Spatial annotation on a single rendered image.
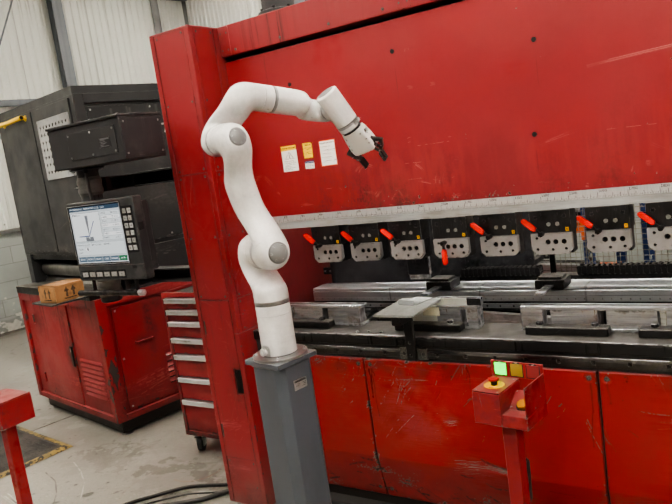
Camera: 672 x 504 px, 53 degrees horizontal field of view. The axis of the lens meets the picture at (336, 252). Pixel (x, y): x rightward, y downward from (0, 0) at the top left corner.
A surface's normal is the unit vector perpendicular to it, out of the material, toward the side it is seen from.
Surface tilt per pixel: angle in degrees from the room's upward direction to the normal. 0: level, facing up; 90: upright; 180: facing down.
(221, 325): 90
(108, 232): 90
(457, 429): 88
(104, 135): 90
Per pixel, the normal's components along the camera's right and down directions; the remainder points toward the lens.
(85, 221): -0.53, 0.20
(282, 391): 0.01, 0.14
